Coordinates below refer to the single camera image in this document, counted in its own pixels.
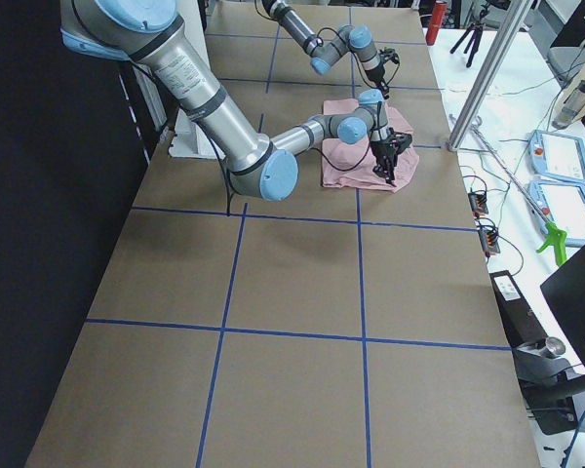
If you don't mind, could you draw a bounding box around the orange connector board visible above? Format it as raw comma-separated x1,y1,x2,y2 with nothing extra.
468,190,488,218
478,225,500,258

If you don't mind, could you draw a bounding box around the red cylinder bottle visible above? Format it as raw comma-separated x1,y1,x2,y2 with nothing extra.
425,0,448,46

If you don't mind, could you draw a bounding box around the far blue teach pendant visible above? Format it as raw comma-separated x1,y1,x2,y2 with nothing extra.
528,130,585,186

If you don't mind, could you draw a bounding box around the orange connector board near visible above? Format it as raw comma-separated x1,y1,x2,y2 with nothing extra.
478,225,500,258

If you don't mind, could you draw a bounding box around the black tripod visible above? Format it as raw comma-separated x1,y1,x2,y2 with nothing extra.
449,5,488,68

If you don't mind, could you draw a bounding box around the silver reacher grabber tool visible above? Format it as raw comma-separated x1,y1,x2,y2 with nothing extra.
448,112,569,267

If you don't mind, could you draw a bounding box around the orange connector board far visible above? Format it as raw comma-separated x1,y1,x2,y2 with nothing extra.
468,190,488,218

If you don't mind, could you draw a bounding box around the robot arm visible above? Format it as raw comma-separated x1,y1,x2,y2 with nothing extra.
261,0,400,100
60,1,412,201

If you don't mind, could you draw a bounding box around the blue teach pendant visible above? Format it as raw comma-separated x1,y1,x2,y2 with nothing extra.
527,179,585,248
528,130,585,186

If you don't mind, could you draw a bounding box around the pink Snoopy t-shirt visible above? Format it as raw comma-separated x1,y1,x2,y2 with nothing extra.
320,97,420,195

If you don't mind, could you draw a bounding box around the black monitor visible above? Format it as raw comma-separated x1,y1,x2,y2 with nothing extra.
540,245,585,367

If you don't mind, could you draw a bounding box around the black power adapter box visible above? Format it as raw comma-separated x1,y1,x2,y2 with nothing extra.
489,270,548,358

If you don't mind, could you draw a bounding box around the aluminium frame post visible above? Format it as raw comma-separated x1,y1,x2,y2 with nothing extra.
447,1,538,152

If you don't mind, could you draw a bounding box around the near blue teach pendant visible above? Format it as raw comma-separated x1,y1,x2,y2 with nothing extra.
527,179,585,248

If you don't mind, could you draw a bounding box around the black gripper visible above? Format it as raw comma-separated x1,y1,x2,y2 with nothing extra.
365,48,400,100
370,128,412,186

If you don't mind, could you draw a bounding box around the white camera pole base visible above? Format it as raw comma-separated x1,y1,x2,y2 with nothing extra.
169,110,216,160

